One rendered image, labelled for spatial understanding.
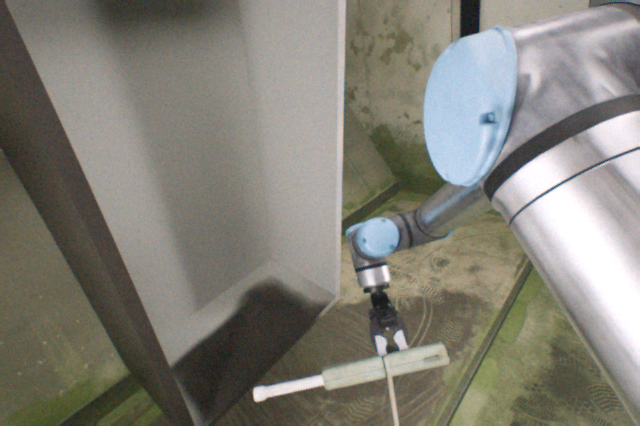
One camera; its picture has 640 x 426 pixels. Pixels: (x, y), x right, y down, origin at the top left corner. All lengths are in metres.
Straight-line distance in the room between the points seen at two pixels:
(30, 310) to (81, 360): 0.28
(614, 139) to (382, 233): 0.59
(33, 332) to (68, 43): 1.24
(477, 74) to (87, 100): 0.78
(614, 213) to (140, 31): 0.88
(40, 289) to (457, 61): 1.76
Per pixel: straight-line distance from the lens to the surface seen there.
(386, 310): 0.88
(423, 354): 0.93
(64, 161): 0.53
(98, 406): 1.84
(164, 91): 0.97
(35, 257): 1.88
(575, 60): 0.30
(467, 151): 0.28
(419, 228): 0.83
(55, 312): 1.83
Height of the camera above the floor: 1.27
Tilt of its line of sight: 25 degrees down
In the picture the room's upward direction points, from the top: 11 degrees counter-clockwise
